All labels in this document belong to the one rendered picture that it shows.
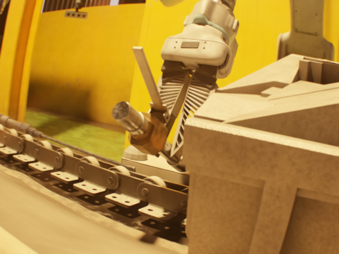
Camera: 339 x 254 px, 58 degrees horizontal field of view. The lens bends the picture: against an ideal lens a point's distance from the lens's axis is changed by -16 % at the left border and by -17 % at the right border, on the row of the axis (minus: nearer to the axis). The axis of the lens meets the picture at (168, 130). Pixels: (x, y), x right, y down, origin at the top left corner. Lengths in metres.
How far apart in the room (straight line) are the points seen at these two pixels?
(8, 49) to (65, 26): 4.23
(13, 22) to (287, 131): 3.82
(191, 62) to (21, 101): 3.59
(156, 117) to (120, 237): 0.15
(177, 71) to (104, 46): 6.55
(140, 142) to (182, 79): 0.13
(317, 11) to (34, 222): 0.96
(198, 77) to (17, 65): 3.58
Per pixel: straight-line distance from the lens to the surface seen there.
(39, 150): 0.67
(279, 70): 0.43
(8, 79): 3.81
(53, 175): 0.60
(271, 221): 0.16
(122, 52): 6.73
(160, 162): 0.60
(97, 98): 7.02
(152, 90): 0.42
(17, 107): 4.07
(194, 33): 0.51
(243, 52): 2.64
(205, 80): 0.49
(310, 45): 1.14
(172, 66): 0.51
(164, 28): 2.95
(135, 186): 0.53
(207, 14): 0.52
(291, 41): 1.14
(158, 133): 0.42
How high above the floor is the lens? 0.93
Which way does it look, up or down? 8 degrees down
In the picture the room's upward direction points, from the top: 8 degrees clockwise
